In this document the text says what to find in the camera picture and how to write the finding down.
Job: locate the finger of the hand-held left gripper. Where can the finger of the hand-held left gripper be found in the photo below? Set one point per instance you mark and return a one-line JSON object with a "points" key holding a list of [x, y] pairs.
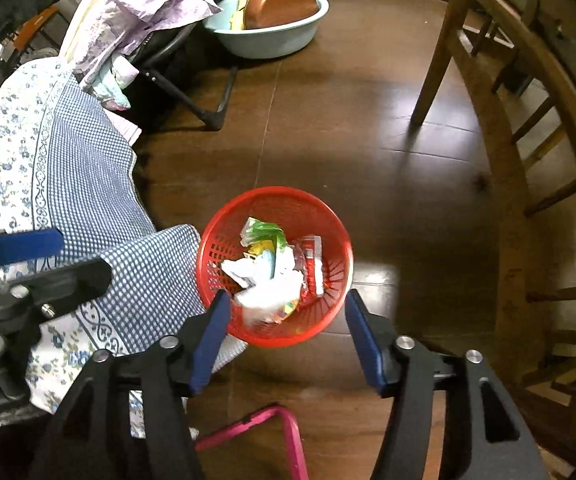
{"points": [[27, 246], [67, 280]]}

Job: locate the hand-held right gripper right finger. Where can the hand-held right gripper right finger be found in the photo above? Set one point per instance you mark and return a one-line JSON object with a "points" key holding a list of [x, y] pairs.
{"points": [[368, 345]]}

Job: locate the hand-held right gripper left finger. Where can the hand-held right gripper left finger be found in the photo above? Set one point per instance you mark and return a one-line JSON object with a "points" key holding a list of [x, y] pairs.
{"points": [[210, 345]]}

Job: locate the clear plastic bag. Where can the clear plastic bag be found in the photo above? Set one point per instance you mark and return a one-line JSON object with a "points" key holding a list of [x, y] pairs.
{"points": [[273, 295]]}

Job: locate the blue face mask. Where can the blue face mask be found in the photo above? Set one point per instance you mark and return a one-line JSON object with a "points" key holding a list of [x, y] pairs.
{"points": [[269, 266]]}

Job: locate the red plastic basket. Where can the red plastic basket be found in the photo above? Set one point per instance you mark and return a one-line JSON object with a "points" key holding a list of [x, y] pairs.
{"points": [[212, 245]]}

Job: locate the clear plastic tray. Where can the clear plastic tray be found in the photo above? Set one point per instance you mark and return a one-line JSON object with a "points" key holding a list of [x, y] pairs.
{"points": [[313, 260]]}

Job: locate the white blue floral blanket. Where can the white blue floral blanket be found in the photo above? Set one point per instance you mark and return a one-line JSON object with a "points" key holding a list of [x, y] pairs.
{"points": [[82, 160]]}

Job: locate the pastel printed cloth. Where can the pastel printed cloth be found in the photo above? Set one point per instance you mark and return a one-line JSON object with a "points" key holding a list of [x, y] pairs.
{"points": [[112, 85]]}

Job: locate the wooden slatted chair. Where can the wooden slatted chair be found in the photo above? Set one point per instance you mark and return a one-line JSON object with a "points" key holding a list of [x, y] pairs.
{"points": [[508, 160]]}

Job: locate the purple floral cloth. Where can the purple floral cloth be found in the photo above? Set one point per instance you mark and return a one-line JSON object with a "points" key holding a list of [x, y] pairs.
{"points": [[132, 20]]}

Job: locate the teal plastic basin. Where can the teal plastic basin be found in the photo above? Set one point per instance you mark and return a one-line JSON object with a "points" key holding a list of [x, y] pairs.
{"points": [[278, 42]]}

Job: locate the yellow sponge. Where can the yellow sponge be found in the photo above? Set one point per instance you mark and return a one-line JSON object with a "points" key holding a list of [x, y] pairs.
{"points": [[239, 17]]}

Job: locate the brown pan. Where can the brown pan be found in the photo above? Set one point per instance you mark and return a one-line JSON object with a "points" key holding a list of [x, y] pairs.
{"points": [[283, 5]]}

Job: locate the pink metal stool frame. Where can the pink metal stool frame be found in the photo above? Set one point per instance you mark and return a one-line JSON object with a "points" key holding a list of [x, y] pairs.
{"points": [[295, 440]]}

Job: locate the black folding bed frame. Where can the black folding bed frame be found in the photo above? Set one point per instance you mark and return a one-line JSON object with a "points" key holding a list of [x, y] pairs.
{"points": [[202, 110]]}

